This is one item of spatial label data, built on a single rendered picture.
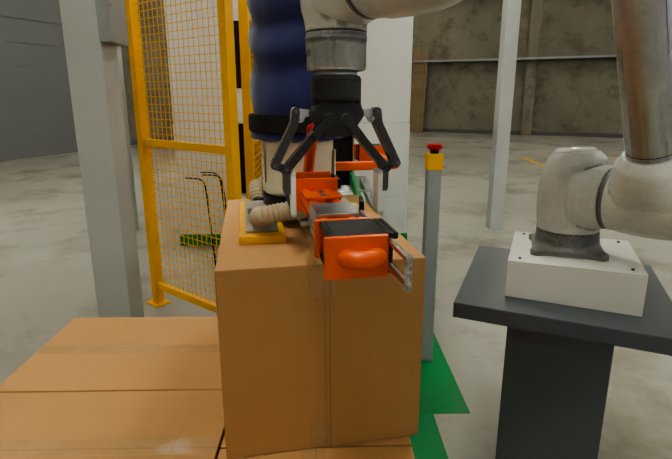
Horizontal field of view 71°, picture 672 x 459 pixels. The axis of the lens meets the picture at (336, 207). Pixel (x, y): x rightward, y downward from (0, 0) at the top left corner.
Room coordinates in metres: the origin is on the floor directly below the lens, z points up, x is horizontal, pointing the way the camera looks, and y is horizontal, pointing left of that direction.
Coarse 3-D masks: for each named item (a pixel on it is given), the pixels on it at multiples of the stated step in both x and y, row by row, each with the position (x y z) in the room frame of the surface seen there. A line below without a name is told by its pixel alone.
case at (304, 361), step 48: (288, 240) 0.98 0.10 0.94; (240, 288) 0.80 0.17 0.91; (288, 288) 0.82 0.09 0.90; (336, 288) 0.84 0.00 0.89; (384, 288) 0.85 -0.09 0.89; (240, 336) 0.80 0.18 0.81; (288, 336) 0.82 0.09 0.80; (336, 336) 0.84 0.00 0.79; (384, 336) 0.85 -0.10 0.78; (240, 384) 0.80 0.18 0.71; (288, 384) 0.82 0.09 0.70; (336, 384) 0.84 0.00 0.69; (384, 384) 0.85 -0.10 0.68; (240, 432) 0.80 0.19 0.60; (288, 432) 0.82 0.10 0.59; (336, 432) 0.84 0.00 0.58; (384, 432) 0.85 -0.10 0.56
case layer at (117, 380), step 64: (128, 320) 1.39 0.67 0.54; (192, 320) 1.39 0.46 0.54; (0, 384) 1.05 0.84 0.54; (64, 384) 1.05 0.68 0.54; (128, 384) 1.05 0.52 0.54; (192, 384) 1.05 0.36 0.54; (0, 448) 0.83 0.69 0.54; (64, 448) 0.83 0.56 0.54; (128, 448) 0.83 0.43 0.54; (192, 448) 0.83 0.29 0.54; (320, 448) 0.83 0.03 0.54; (384, 448) 0.83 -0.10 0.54
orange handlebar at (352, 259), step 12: (384, 156) 1.31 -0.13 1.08; (336, 168) 1.18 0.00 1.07; (348, 168) 1.19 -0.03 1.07; (360, 168) 1.20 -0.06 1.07; (372, 168) 1.20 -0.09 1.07; (396, 168) 1.23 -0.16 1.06; (300, 192) 0.84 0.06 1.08; (312, 192) 0.79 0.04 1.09; (324, 192) 0.79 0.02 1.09; (336, 192) 0.79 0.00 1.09; (348, 252) 0.49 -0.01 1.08; (360, 252) 0.49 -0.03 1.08; (372, 252) 0.49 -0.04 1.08; (384, 252) 0.51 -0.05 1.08; (348, 264) 0.49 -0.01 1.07; (360, 264) 0.49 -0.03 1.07; (372, 264) 0.49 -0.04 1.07
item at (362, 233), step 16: (320, 224) 0.56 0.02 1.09; (336, 224) 0.55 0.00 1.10; (352, 224) 0.55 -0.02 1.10; (368, 224) 0.55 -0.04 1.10; (320, 240) 0.57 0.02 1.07; (336, 240) 0.50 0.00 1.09; (352, 240) 0.50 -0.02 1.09; (368, 240) 0.51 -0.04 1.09; (384, 240) 0.51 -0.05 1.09; (320, 256) 0.56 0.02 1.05; (336, 256) 0.50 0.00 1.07; (336, 272) 0.50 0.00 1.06; (352, 272) 0.50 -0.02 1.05; (368, 272) 0.51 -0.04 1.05; (384, 272) 0.51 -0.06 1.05
